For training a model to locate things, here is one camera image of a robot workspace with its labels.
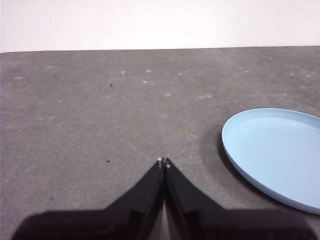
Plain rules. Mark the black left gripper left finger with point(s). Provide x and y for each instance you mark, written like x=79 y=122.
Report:
x=120 y=222

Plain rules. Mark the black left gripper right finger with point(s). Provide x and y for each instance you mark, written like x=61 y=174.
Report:
x=212 y=222

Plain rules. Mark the light blue round plate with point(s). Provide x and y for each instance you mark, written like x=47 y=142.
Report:
x=275 y=155

